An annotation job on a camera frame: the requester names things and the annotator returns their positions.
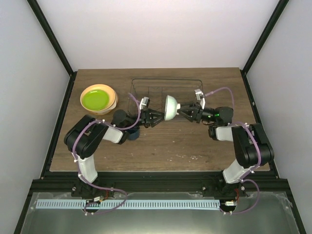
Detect black aluminium frame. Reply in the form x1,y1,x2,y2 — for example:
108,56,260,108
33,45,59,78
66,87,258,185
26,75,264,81
14,0,306,234

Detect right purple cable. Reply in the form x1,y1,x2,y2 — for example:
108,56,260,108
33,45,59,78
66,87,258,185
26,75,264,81
204,87,263,215

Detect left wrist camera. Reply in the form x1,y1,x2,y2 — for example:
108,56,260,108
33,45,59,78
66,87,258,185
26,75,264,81
139,97,150,110

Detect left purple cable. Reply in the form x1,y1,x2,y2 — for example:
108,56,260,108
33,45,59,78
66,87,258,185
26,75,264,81
73,92,147,216

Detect pale green bowl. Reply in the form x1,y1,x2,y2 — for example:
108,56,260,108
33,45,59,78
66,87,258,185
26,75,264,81
164,95,180,121

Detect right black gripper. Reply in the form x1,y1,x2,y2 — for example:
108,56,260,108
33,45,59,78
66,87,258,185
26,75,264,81
176,101,217,124

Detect lime green plate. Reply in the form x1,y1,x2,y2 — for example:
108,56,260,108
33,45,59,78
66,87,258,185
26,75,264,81
81,89,109,111

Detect purple cable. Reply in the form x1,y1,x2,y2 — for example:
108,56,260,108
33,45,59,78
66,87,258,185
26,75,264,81
73,92,147,216
204,87,263,215

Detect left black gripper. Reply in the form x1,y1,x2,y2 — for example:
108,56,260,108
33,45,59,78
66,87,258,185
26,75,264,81
123,108,165,129

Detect light blue slotted strip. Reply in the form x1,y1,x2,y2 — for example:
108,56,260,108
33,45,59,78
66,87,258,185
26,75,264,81
36,199,220,210

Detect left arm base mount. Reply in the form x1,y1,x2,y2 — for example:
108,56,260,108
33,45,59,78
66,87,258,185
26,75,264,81
71,179,115,199

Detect black wire dish rack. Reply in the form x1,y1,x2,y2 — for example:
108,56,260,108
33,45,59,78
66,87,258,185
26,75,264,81
128,78,204,122

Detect dark blue mug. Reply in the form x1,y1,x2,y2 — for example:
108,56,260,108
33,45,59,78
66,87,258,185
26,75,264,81
127,129,140,140

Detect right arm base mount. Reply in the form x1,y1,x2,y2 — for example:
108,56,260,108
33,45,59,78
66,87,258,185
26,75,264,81
201,174,242,198

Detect orange bowl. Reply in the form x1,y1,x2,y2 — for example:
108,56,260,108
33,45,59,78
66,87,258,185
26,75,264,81
80,84,118,116

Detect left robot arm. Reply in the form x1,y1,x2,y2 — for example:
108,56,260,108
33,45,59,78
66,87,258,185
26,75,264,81
64,109,165,197

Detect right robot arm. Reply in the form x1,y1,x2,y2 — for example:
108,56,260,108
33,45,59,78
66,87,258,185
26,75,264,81
177,103,274,196

